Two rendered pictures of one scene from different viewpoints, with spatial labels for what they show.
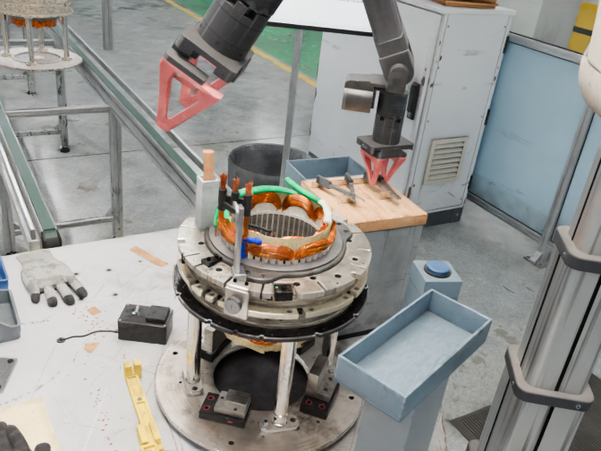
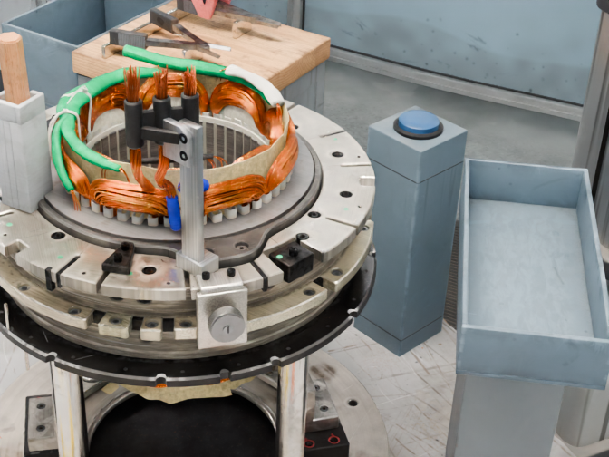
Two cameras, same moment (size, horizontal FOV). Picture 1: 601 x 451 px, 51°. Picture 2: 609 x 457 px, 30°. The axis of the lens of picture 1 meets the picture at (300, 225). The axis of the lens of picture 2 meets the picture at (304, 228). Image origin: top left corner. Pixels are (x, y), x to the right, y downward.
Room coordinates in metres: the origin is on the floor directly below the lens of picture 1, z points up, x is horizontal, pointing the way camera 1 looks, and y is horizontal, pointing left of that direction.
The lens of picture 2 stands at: (0.18, 0.36, 1.56)
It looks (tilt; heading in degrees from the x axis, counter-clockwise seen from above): 33 degrees down; 328
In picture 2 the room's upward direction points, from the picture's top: 3 degrees clockwise
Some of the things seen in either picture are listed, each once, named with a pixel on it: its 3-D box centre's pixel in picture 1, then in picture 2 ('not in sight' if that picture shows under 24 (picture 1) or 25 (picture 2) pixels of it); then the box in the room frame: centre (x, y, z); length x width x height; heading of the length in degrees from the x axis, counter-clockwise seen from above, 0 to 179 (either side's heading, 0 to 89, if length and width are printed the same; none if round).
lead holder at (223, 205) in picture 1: (234, 201); (163, 120); (0.80, 0.10, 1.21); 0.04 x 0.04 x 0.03; 28
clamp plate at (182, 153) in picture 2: (235, 213); (177, 141); (0.78, 0.09, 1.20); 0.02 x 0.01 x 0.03; 20
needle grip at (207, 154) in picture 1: (208, 168); (14, 74); (0.92, 0.16, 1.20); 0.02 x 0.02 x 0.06
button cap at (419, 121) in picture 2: (437, 267); (419, 121); (0.98, -0.25, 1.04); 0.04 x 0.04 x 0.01
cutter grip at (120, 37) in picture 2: (324, 182); (128, 38); (1.18, -0.04, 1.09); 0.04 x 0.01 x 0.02; 43
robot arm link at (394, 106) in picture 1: (389, 101); not in sight; (1.22, -0.14, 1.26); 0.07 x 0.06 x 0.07; 86
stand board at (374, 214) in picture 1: (361, 201); (204, 54); (1.18, -0.12, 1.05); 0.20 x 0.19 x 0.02; 28
